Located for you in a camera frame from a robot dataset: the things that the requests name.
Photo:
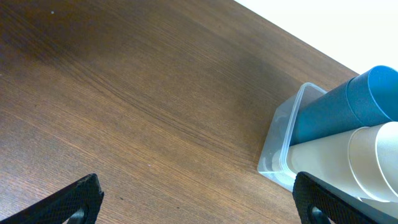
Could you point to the clear plastic container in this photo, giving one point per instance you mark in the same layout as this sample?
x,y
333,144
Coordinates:
x,y
273,159

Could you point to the blue plastic cup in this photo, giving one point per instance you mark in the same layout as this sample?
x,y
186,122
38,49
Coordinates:
x,y
373,96
328,115

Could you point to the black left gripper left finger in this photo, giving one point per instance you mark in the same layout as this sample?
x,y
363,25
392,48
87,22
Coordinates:
x,y
79,202

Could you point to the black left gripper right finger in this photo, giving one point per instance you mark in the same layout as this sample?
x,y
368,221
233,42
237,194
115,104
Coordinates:
x,y
320,202

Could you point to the beige plastic cup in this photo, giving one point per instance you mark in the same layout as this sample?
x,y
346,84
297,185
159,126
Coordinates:
x,y
372,155
327,159

